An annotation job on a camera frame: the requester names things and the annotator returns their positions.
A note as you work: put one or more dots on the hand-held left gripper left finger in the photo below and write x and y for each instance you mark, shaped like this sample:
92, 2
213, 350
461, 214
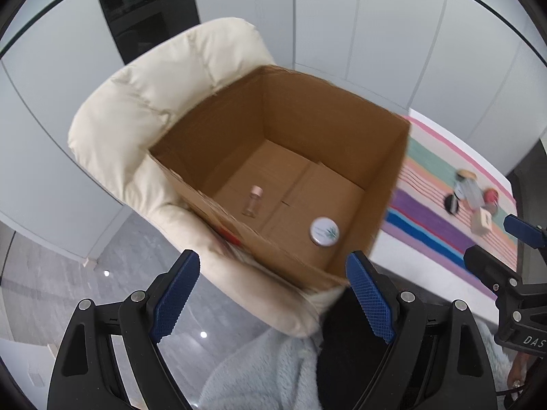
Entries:
175, 299

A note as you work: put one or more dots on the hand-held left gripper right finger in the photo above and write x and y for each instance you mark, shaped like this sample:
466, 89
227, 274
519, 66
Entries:
371, 303

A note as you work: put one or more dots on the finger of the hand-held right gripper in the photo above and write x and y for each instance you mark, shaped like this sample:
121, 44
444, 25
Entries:
491, 267
523, 229

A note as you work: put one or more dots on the white cube box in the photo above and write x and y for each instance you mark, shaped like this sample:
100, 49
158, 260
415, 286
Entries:
481, 221

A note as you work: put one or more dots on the red round tin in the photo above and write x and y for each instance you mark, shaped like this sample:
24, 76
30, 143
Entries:
490, 198

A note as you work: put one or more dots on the clear grey bottle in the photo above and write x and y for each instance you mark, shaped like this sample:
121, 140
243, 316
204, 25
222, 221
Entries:
470, 193

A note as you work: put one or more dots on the black round lid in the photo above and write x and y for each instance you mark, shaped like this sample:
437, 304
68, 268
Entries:
450, 204

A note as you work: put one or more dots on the jar with wooden lid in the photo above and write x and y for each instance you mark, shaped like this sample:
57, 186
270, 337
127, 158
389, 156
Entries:
466, 175

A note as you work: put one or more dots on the brown cardboard box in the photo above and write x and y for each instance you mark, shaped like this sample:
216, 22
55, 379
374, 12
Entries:
282, 171

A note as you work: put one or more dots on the person's right hand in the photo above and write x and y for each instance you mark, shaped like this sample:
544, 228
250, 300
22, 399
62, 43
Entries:
518, 369

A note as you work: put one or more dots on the black garment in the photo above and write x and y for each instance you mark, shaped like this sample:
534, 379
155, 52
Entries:
342, 350

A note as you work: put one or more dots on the round tin white lid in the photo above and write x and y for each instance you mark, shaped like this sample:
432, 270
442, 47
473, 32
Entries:
324, 231

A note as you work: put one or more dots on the striped pastel cloth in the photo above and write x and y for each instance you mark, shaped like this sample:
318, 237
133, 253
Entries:
423, 188

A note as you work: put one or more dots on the light blue fleece garment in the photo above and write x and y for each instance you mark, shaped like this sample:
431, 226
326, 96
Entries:
265, 371

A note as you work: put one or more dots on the small glass bottle pink cap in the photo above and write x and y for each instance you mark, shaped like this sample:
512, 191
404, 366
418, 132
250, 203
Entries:
252, 201

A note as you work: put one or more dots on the cream padded chair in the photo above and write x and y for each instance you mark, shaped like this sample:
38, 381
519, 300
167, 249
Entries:
136, 106

